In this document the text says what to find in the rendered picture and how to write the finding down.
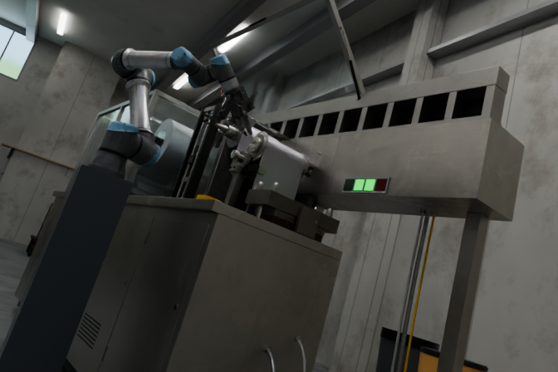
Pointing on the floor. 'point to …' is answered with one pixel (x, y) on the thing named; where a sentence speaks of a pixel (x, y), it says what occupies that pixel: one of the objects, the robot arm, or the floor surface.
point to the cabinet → (197, 296)
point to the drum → (428, 358)
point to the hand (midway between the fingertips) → (247, 133)
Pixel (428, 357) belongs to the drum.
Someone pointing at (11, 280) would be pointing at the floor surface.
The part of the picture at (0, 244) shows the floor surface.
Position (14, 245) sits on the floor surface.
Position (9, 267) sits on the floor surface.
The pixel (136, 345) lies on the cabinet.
